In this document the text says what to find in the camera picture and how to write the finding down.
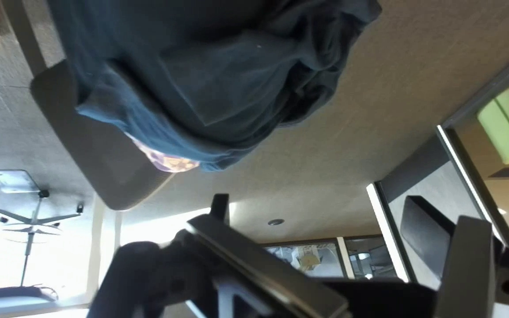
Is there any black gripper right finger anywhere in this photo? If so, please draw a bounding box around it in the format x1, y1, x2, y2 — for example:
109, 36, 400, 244
399, 195, 509, 318

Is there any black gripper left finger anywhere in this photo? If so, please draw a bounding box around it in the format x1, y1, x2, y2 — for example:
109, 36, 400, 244
84, 193, 351, 318

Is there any purple floral clothing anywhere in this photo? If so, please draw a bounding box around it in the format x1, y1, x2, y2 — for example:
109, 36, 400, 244
126, 131, 199, 175

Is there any dark blue clothing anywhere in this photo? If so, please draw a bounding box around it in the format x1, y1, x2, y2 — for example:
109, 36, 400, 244
47, 0, 383, 175

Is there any blue office chair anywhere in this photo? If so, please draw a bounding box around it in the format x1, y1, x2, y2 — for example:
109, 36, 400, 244
0, 186, 86, 311

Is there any glass partition frame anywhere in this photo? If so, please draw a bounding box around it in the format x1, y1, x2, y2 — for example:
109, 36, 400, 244
363, 122, 509, 287

